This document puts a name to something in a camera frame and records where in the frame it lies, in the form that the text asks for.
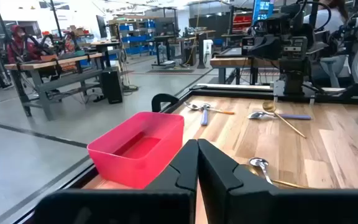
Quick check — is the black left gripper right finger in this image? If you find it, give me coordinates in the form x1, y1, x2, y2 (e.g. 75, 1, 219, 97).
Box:
197, 138, 358, 224

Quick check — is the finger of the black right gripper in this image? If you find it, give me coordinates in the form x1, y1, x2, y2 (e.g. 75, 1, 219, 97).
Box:
265, 34, 281, 62
250, 35, 267, 62

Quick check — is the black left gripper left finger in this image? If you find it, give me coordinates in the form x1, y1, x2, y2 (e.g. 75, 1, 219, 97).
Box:
33, 139, 200, 224

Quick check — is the gold spoon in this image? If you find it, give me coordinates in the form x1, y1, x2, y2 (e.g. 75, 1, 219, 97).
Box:
262, 101, 307, 139
246, 166, 316, 190

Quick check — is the orange-handled silver spoon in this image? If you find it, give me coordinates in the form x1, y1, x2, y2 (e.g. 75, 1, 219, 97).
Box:
183, 101, 236, 115

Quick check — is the wooden top black workbench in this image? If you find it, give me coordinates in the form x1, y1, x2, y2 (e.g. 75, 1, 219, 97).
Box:
209, 57, 281, 85

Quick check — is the red bins shelf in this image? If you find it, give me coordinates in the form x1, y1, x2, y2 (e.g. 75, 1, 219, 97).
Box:
233, 14, 254, 32

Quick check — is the blue lit display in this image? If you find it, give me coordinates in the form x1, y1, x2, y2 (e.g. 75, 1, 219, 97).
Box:
253, 0, 275, 22

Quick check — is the white box device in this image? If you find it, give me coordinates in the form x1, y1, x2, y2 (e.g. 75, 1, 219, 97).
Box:
202, 39, 214, 60

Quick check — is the pink plastic bin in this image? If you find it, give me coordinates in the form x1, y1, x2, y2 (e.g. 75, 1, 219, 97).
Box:
86, 111, 185, 190

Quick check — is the black standing desk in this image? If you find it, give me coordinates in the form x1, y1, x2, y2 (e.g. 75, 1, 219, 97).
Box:
152, 34, 177, 70

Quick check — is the black table clamp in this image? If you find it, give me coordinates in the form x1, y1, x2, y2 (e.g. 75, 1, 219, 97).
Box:
151, 93, 180, 113

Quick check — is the shelf with blue bins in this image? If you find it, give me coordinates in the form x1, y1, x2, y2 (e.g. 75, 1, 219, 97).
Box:
116, 18, 158, 57

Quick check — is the black computer tower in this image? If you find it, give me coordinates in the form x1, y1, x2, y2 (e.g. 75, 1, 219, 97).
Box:
100, 67, 124, 105

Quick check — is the black monitor desk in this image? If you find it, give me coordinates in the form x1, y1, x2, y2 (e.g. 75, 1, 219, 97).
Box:
90, 39, 122, 70

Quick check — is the black computer monitor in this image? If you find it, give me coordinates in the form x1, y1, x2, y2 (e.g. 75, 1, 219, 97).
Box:
95, 14, 108, 40

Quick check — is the wooden top grey workbench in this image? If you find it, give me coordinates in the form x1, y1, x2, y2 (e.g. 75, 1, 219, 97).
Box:
4, 52, 105, 121

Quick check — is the black stand pole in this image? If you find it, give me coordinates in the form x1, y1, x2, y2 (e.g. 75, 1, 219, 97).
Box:
0, 0, 15, 52
48, 0, 62, 40

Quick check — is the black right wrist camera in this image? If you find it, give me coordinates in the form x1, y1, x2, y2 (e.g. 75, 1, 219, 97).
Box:
253, 15, 293, 37

